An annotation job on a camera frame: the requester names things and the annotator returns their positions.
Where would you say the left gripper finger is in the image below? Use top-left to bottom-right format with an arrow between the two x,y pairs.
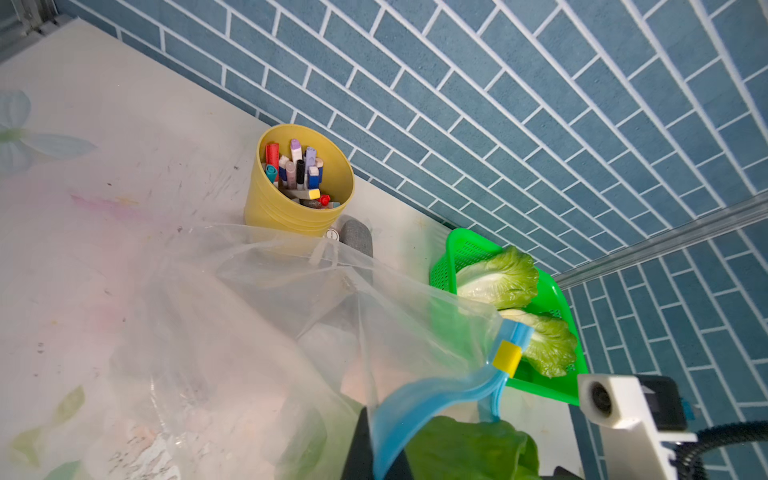
340,407 -> 413,480

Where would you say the chinese cabbage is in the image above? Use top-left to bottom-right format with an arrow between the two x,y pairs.
405,416 -> 540,479
499,309 -> 578,378
456,246 -> 539,310

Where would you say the clear zipper bag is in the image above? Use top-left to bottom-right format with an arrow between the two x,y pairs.
111,226 -> 527,479

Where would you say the grey fabric case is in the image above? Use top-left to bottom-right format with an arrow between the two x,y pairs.
340,217 -> 373,257

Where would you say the green plastic basket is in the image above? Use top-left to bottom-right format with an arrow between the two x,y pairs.
430,229 -> 588,406

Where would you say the blue marker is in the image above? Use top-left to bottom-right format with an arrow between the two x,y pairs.
307,166 -> 320,190

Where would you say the yellow pen cup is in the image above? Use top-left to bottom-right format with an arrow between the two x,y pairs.
244,124 -> 354,236

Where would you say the purple marker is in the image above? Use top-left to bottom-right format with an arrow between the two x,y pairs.
289,139 -> 303,162

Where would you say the red marker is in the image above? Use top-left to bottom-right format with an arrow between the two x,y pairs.
265,142 -> 280,170

